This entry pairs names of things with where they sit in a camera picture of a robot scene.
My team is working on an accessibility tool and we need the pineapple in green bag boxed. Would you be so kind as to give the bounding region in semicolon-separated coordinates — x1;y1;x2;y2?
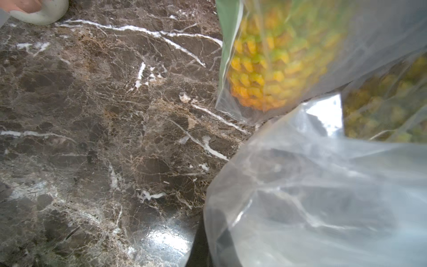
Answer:
226;1;354;112

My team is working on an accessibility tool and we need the pineapple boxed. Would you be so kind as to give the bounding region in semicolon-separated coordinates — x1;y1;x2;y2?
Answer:
343;55;427;144
226;1;354;112

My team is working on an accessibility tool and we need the clear zip bag white seal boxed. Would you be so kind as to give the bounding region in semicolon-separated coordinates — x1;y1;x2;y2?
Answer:
204;94;427;267

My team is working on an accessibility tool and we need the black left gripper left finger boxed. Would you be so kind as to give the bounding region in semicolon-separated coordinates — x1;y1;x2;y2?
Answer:
185;220;213;267

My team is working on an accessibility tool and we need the clear zip bag green seal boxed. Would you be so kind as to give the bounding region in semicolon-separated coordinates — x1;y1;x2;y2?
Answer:
216;1;427;125

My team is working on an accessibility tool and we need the pink ceramic mug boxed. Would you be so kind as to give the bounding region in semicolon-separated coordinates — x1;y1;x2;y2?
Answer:
1;0;69;25

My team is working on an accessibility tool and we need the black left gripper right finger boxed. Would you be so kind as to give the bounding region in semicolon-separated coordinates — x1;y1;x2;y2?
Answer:
216;229;242;267

